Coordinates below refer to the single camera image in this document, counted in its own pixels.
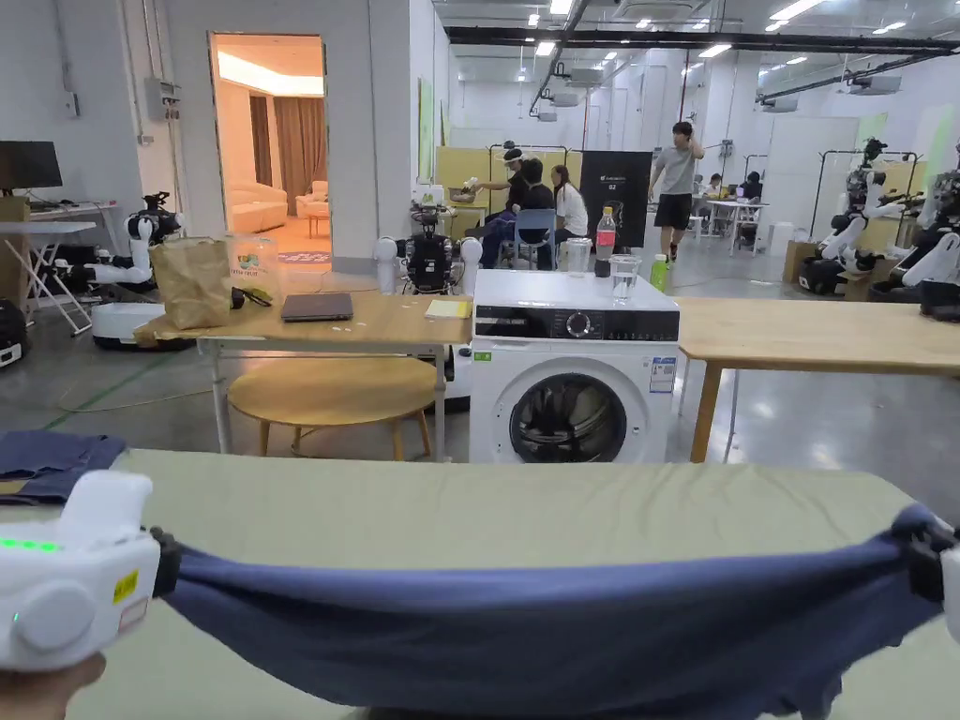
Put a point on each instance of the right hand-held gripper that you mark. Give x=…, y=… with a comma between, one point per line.
x=946, y=577

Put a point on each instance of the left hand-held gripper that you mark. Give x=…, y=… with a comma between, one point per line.
x=67, y=570

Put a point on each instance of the dark blue shirt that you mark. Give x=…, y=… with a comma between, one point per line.
x=525, y=637

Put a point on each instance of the person's left hand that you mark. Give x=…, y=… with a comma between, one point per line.
x=41, y=688

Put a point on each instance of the dark blue folded garment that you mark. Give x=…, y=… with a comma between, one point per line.
x=52, y=461

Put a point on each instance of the white humanoid robot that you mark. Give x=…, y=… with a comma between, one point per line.
x=937, y=255
x=855, y=225

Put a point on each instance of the white robot with black head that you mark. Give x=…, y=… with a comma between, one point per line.
x=142, y=240

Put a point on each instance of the brown carton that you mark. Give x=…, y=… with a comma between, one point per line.
x=799, y=261

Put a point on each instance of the white desk with monitor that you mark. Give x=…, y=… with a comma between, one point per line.
x=45, y=217

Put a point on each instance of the bed with pale green sheet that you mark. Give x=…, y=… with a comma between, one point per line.
x=465, y=510

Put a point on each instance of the white washing machine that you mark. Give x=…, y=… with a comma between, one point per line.
x=574, y=367

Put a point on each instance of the black robot with white shoulders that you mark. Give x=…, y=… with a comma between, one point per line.
x=427, y=259

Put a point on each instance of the black standing banner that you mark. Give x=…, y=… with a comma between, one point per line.
x=622, y=187

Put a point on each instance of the group of people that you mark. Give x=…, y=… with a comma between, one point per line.
x=536, y=202

